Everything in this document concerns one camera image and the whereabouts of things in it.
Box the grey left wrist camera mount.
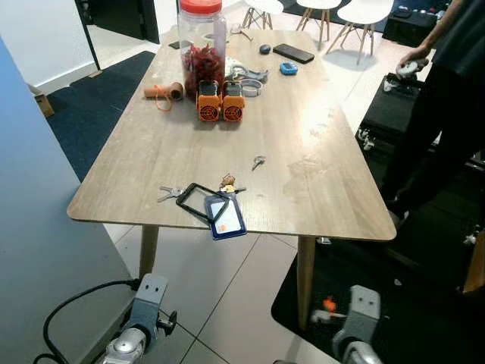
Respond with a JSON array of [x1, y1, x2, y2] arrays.
[[130, 275, 169, 331]]

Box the thin wire-frame glasses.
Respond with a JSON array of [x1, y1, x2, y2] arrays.
[[230, 23, 255, 40]]

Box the keys with brown charm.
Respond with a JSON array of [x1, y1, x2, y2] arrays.
[[218, 174, 247, 195]]

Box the silver key bunch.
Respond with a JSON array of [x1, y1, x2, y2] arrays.
[[157, 186, 186, 203]]

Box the black smartphone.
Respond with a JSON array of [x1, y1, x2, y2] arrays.
[[273, 43, 315, 64]]

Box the clear jar red lid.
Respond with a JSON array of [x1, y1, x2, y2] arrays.
[[178, 0, 228, 99]]

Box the person's hand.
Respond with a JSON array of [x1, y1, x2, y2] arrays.
[[399, 47, 433, 67]]

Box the black equipment case metal latches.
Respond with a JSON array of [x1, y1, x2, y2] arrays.
[[356, 72, 425, 152]]

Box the black floor mat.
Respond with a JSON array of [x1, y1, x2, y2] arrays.
[[271, 227, 485, 350]]

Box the orange black fan device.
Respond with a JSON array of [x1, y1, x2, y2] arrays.
[[196, 80, 223, 122], [221, 81, 246, 123]]

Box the brown wooden panel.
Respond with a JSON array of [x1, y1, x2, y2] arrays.
[[463, 231, 485, 294]]

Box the light wooden table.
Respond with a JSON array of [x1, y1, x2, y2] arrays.
[[67, 29, 397, 331]]

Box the person in black clothes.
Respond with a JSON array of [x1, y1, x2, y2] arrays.
[[383, 0, 485, 224]]

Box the grey metal tool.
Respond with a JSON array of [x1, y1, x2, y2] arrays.
[[241, 67, 270, 83]]

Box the clear tape roll ring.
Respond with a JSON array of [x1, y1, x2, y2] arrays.
[[241, 79, 264, 98]]

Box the black door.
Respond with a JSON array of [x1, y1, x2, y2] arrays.
[[74, 0, 161, 44]]

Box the cardboard box red label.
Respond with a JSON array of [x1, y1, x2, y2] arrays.
[[29, 83, 55, 118]]

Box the brown roll with orange cord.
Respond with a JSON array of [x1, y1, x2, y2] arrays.
[[143, 82, 185, 112]]

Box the white chair wooden legs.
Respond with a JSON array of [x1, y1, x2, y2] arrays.
[[326, 0, 395, 55], [241, 0, 283, 30], [296, 0, 334, 42]]

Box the black bag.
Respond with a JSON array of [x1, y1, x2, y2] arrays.
[[383, 4, 444, 48]]

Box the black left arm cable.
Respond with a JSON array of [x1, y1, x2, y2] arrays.
[[34, 279, 145, 364]]

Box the black rectangular badge frame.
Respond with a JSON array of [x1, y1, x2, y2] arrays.
[[176, 183, 228, 224]]

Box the grey handheld device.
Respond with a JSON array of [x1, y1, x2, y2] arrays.
[[396, 59, 429, 80]]

